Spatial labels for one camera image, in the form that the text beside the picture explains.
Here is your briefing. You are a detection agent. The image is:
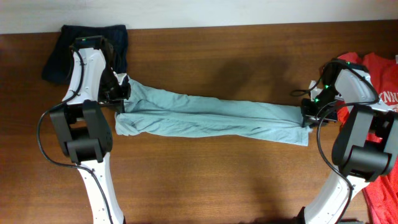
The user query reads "light grey-green t-shirt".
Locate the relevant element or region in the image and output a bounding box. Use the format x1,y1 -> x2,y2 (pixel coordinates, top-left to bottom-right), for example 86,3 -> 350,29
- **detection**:
115,79 -> 311,146

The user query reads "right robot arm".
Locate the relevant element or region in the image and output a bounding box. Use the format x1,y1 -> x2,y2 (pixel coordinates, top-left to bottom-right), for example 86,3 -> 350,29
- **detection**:
291,58 -> 397,223

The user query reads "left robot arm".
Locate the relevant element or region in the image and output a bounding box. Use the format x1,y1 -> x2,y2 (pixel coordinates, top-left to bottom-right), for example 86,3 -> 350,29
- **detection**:
47,36 -> 131,224

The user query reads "folded navy blue garment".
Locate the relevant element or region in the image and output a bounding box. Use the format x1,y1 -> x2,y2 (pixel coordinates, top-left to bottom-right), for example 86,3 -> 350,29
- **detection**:
42,25 -> 128,85

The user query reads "red printed t-shirt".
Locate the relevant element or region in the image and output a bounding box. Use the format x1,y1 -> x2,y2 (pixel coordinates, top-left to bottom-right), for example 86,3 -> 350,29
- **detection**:
338,52 -> 397,224

